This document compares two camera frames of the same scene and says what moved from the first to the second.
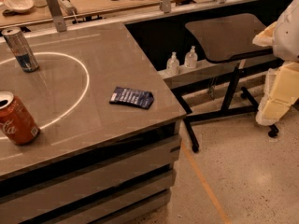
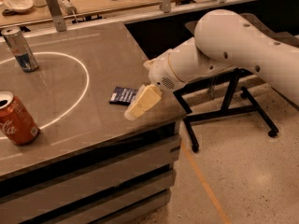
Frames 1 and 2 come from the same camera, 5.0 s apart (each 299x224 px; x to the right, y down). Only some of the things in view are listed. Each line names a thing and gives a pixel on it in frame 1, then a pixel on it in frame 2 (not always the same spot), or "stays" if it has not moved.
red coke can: x=16 y=120 stays
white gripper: x=288 y=36 → x=160 y=73
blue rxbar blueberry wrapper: x=132 y=97 stays
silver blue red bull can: x=16 y=39 stays
